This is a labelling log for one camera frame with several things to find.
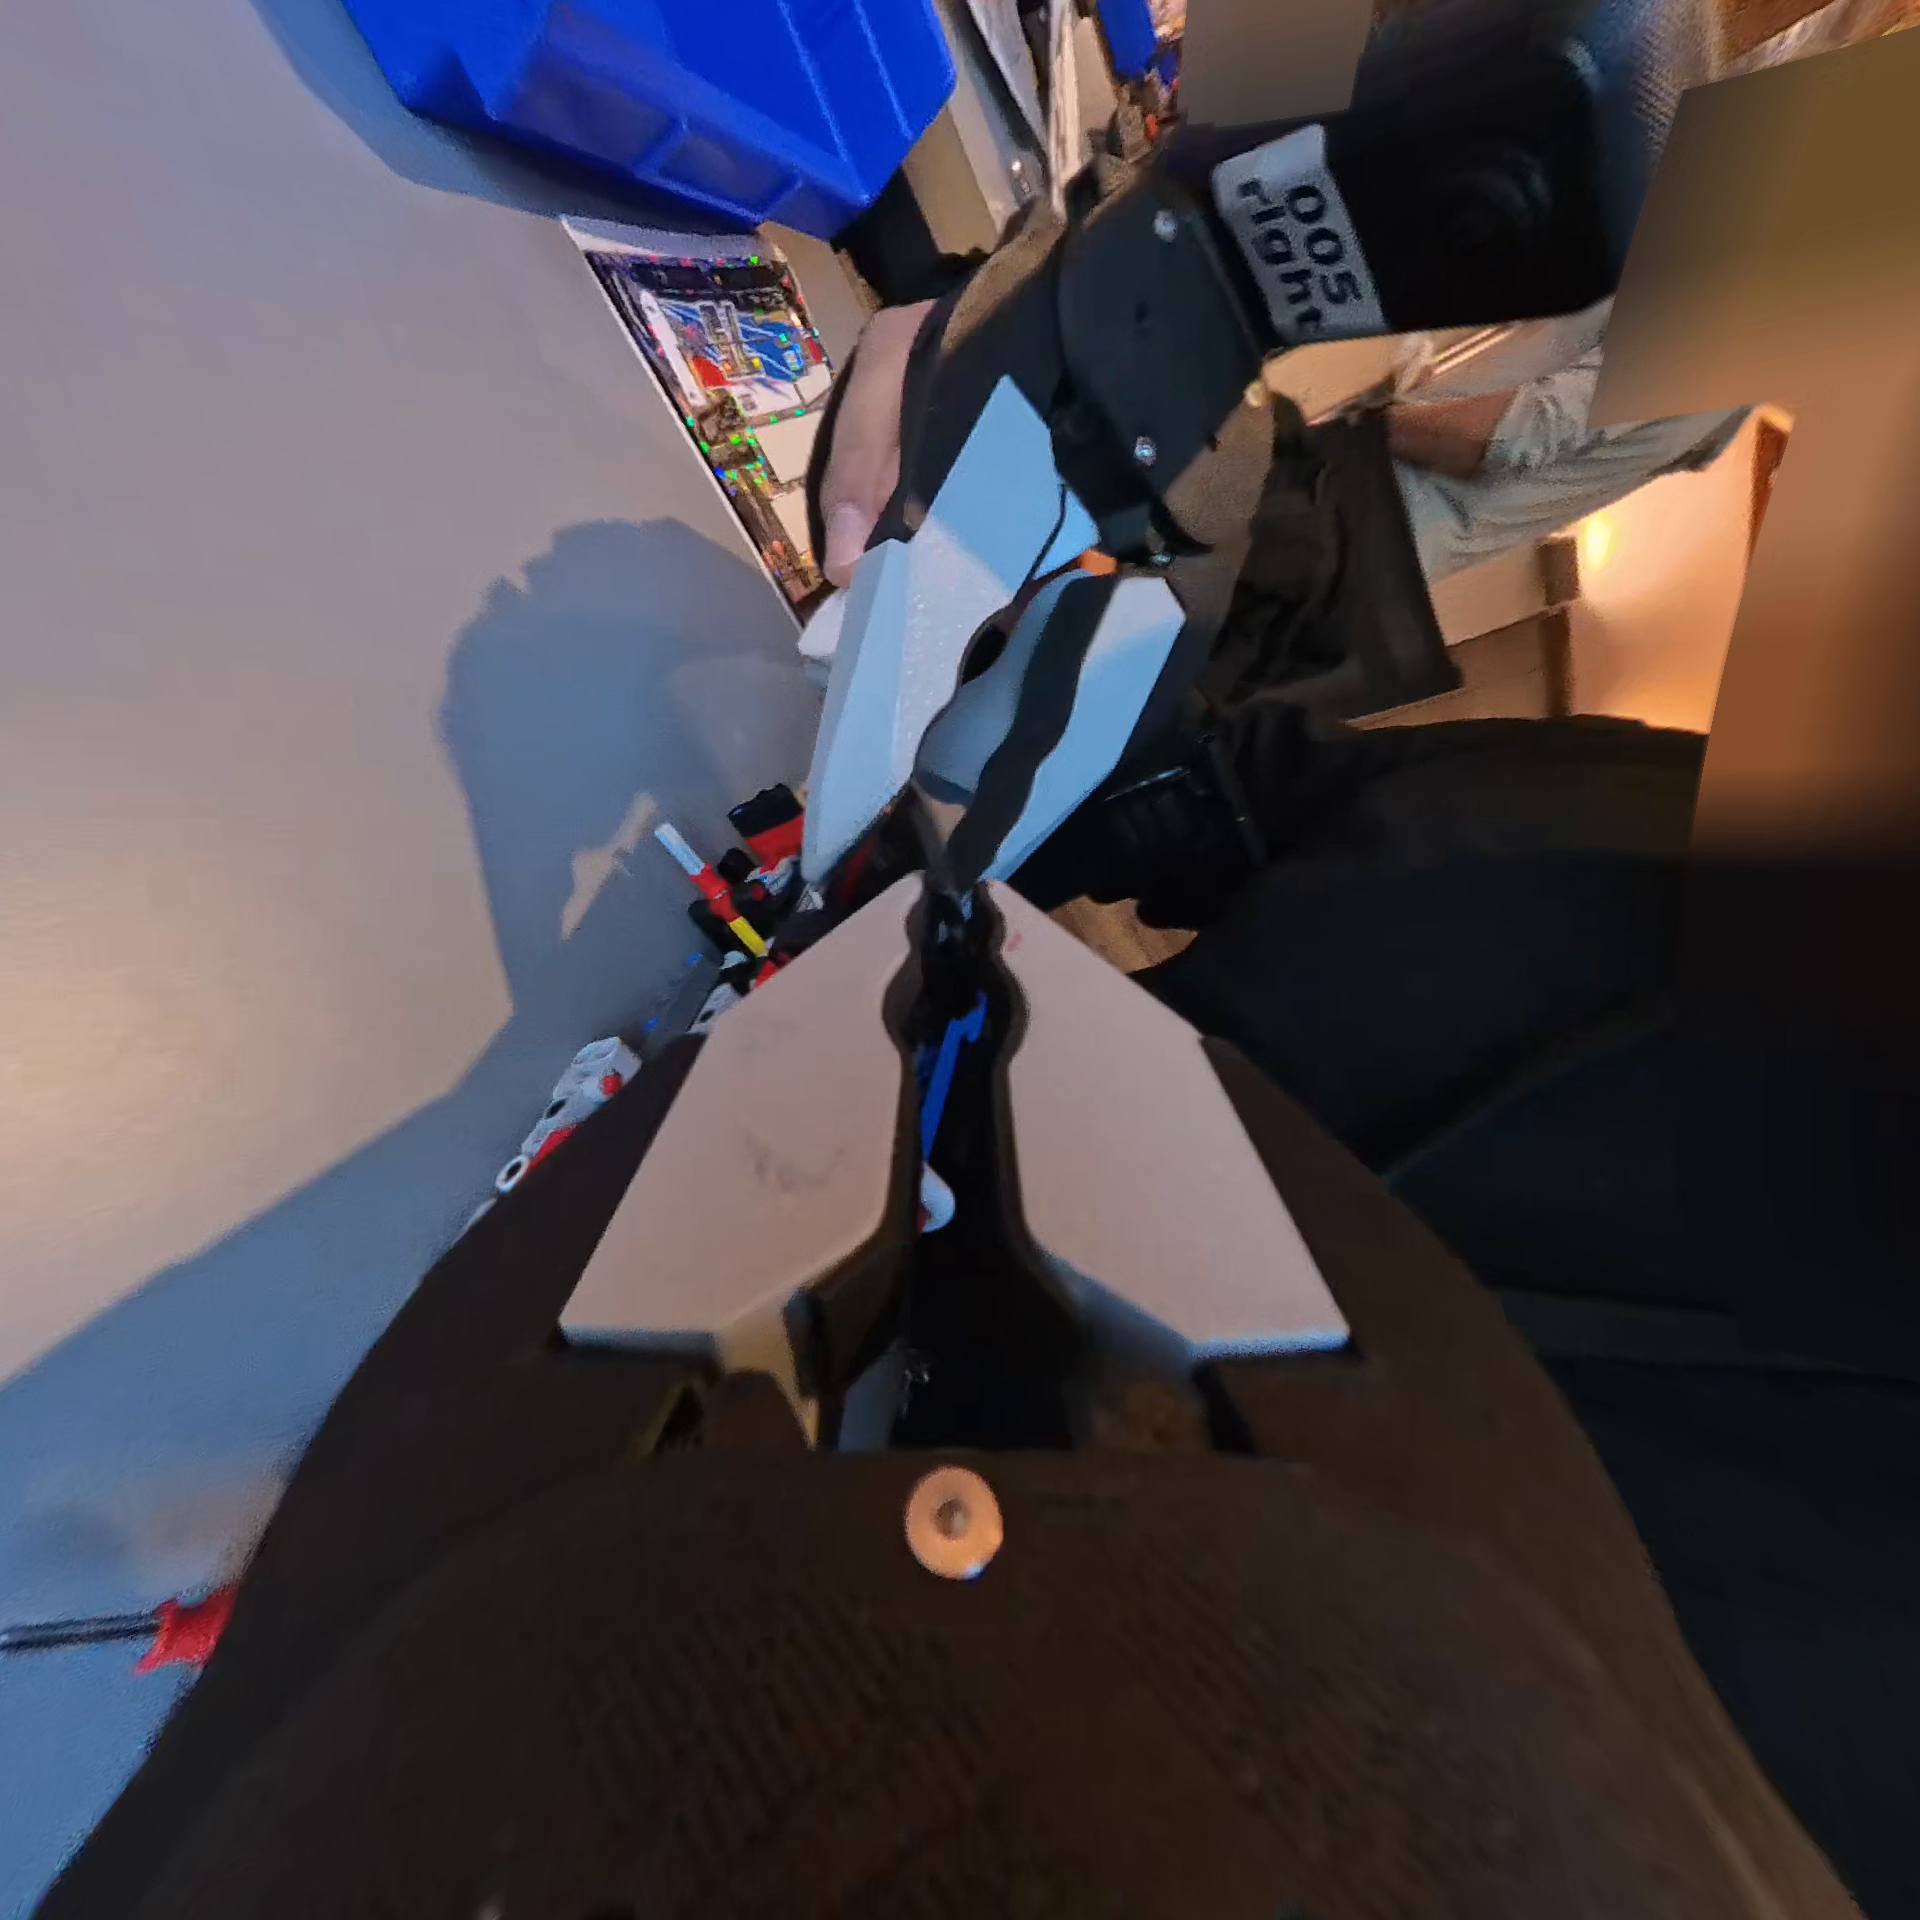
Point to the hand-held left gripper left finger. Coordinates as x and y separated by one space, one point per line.
750 1186

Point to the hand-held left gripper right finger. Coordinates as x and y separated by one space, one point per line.
1170 1199

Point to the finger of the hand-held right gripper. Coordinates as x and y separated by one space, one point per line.
931 599
1118 661

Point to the toy brick car model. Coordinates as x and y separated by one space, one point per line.
736 900

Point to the person's right hand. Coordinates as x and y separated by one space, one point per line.
864 435

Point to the black mesh office chair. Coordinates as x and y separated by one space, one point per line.
1349 599

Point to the holographic sticker sheet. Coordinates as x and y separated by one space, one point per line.
719 344

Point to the blue plastic bin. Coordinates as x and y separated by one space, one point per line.
600 75

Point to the wall lamp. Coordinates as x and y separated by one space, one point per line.
1589 540

